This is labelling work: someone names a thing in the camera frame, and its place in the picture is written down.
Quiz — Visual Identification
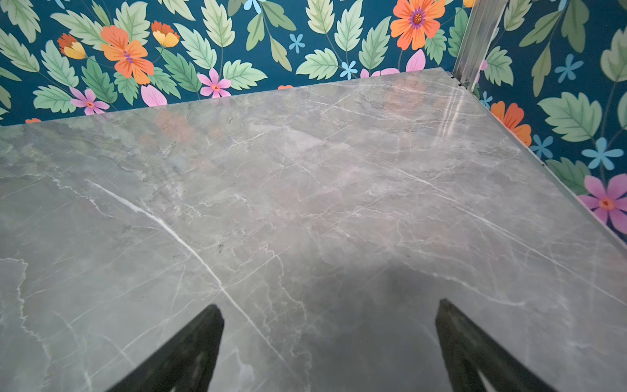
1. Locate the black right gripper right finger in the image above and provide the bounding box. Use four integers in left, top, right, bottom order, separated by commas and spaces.
435, 299, 554, 391

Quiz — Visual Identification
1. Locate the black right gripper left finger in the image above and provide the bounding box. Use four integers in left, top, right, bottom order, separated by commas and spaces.
109, 304, 225, 391

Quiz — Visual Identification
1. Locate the aluminium frame corner post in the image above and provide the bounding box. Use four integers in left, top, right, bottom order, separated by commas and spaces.
452, 0, 508, 92

